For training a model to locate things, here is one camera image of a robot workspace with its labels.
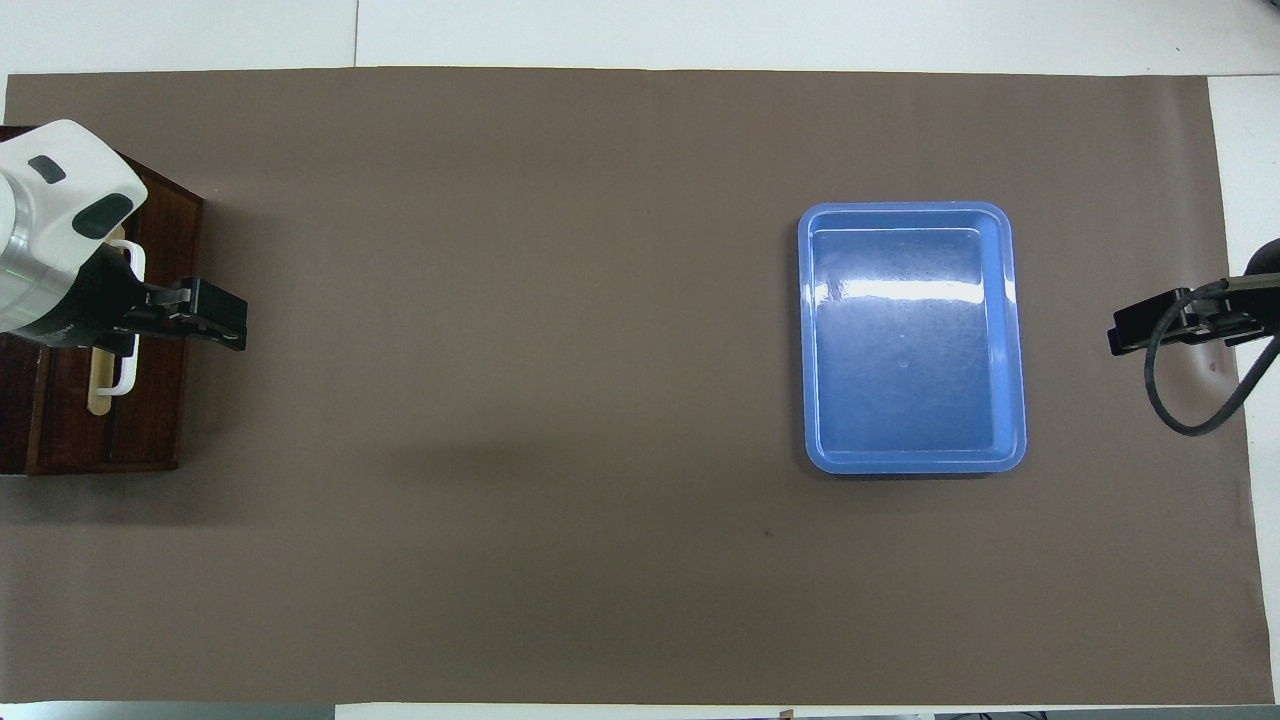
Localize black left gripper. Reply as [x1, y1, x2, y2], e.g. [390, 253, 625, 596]
[20, 245, 249, 353]

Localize blue plastic tray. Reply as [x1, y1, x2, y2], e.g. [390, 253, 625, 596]
[797, 201, 1029, 475]

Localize brown table mat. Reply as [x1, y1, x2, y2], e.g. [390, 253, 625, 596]
[0, 67, 1276, 706]

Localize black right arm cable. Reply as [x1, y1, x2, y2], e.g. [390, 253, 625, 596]
[1145, 272, 1280, 437]

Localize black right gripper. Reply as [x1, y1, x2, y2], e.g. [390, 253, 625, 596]
[1110, 234, 1280, 357]

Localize dark wooden cabinet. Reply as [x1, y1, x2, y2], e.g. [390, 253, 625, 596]
[0, 125, 206, 476]

